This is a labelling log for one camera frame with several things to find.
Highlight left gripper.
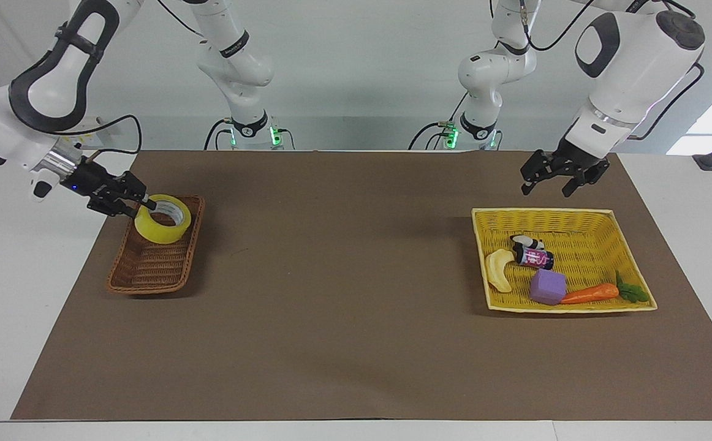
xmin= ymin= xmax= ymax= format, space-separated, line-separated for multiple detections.
xmin=520 ymin=136 xmax=612 ymax=198

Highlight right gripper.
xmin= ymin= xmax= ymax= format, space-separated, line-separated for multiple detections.
xmin=60 ymin=157 xmax=158 ymax=219

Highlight yellow tape roll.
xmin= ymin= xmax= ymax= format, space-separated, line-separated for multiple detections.
xmin=134 ymin=194 xmax=192 ymax=245

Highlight yellow woven basket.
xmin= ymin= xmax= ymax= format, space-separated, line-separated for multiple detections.
xmin=471 ymin=207 xmax=659 ymax=314

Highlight brown wicker basket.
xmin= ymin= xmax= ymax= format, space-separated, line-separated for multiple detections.
xmin=106 ymin=194 xmax=206 ymax=296

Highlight small white and black bottle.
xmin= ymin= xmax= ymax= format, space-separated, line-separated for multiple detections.
xmin=509 ymin=234 xmax=546 ymax=251

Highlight dark bottle with pink label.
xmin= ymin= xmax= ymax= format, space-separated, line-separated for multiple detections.
xmin=510 ymin=241 xmax=555 ymax=271

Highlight purple cube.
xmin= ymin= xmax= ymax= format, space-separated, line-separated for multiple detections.
xmin=528 ymin=269 xmax=569 ymax=306

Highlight pale yellow toy banana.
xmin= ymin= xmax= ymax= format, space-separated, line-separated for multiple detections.
xmin=484 ymin=248 xmax=515 ymax=293

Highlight orange toy carrot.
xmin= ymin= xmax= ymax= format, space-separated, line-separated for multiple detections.
xmin=559 ymin=272 xmax=651 ymax=306

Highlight black cable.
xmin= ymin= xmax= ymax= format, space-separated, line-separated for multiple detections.
xmin=156 ymin=0 xmax=211 ymax=40
xmin=203 ymin=118 xmax=235 ymax=151
xmin=489 ymin=0 xmax=609 ymax=52
xmin=50 ymin=114 xmax=144 ymax=164
xmin=628 ymin=61 xmax=705 ymax=141
xmin=409 ymin=121 xmax=456 ymax=151

